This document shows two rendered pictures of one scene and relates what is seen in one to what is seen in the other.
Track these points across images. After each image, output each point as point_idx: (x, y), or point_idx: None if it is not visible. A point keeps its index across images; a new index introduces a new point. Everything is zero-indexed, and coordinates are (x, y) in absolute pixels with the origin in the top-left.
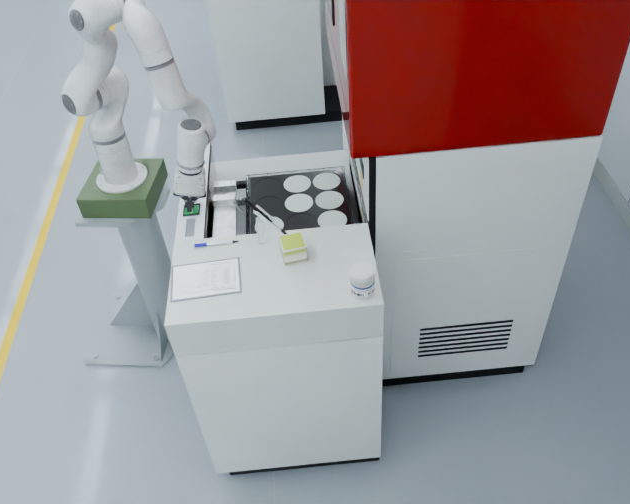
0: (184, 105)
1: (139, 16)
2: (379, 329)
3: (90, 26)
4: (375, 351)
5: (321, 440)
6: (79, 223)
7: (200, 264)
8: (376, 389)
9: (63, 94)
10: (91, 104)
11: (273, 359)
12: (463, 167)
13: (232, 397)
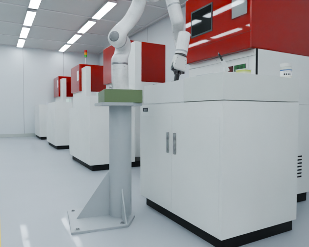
0: (182, 24)
1: None
2: (297, 96)
3: None
4: (296, 113)
5: (273, 197)
6: (104, 102)
7: None
8: (296, 146)
9: (112, 31)
10: (125, 37)
11: (261, 111)
12: (281, 60)
13: (241, 145)
